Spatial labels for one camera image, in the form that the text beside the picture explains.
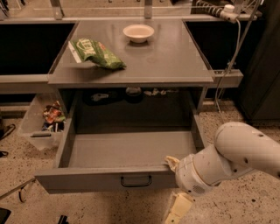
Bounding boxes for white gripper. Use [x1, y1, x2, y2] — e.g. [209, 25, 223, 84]
[164, 144, 233, 224]

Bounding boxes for grey top drawer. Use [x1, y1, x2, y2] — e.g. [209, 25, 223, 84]
[35, 90, 207, 193]

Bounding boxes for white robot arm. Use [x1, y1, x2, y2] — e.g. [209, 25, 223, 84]
[164, 122, 280, 224]

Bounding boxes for grey drawer cabinet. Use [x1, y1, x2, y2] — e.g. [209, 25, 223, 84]
[47, 18, 216, 117]

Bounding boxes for black object bottom edge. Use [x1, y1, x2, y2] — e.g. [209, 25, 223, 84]
[58, 215, 69, 224]

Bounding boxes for snack packets in bin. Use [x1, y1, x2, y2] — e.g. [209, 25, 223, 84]
[42, 101, 66, 132]

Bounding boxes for clear plastic bin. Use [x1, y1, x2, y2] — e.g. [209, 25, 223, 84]
[17, 94, 62, 151]

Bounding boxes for white bowl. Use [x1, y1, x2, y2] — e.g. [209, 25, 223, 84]
[123, 24, 154, 43]

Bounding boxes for metal rod on floor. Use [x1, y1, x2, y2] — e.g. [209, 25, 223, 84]
[0, 178, 36, 203]

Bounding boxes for green chip bag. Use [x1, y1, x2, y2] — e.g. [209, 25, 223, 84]
[68, 38, 126, 70]

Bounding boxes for black object bottom left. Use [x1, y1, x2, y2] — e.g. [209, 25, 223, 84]
[0, 208, 11, 224]

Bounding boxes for white power strip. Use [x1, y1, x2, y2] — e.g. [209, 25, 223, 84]
[195, 0, 240, 23]

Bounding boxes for white cable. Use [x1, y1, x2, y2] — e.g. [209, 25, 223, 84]
[213, 17, 242, 123]

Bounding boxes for black cable on floor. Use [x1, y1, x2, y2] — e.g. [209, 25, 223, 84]
[0, 123, 17, 158]

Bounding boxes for grey metal rail frame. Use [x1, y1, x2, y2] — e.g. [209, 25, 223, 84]
[0, 69, 243, 95]

